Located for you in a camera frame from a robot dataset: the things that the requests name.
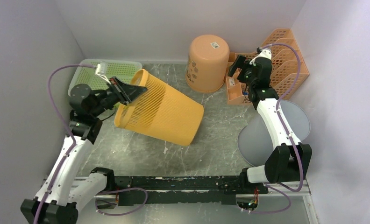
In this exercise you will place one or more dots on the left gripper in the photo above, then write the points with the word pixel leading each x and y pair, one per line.
pixel 125 92

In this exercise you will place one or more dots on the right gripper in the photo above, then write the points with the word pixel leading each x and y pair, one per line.
pixel 240 61

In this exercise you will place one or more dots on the peach capybara plastic bucket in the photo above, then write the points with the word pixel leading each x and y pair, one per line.
pixel 207 63

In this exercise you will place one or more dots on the yellow slotted waste basket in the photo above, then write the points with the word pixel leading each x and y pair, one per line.
pixel 162 112

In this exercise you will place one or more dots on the grey plastic bucket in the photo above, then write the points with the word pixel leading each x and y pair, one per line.
pixel 254 141

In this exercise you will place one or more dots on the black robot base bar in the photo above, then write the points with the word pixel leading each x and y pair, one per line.
pixel 224 189

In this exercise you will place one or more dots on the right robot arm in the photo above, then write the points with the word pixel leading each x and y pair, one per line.
pixel 290 158

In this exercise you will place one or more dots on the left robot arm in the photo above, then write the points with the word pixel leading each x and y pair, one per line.
pixel 67 154

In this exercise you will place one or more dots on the white perforated basket tray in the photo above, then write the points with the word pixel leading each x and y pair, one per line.
pixel 123 70

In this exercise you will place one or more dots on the peach plastic desk organizer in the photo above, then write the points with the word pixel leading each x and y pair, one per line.
pixel 284 69

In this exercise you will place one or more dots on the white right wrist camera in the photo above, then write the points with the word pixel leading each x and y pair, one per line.
pixel 262 53

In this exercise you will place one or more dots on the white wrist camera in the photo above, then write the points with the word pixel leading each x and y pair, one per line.
pixel 262 53
pixel 100 71

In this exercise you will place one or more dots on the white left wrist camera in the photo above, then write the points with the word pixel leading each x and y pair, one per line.
pixel 100 71

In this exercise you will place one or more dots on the aluminium rail frame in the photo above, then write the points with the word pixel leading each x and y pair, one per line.
pixel 248 204

